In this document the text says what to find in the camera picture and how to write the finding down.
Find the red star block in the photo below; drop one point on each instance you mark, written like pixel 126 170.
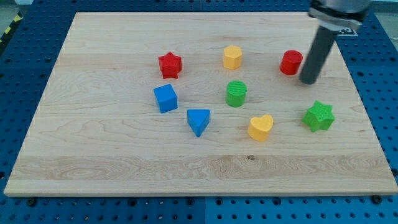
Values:
pixel 170 65

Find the green star block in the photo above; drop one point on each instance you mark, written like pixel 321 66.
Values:
pixel 319 117

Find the yellow hexagon block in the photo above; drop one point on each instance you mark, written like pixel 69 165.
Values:
pixel 232 57

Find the blue triangle block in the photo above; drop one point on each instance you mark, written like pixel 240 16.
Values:
pixel 198 120

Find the green cylinder block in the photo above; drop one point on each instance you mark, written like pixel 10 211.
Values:
pixel 236 93

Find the red cylinder block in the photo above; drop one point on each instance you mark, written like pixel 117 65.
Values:
pixel 291 62

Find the yellow heart block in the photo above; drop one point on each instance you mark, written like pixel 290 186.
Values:
pixel 260 127

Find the light wooden board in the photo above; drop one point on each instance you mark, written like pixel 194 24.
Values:
pixel 98 131

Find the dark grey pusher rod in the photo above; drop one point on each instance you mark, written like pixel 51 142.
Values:
pixel 316 58

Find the blue cube block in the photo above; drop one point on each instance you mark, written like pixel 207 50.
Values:
pixel 166 98

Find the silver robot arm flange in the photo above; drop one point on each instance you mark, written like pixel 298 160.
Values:
pixel 336 15

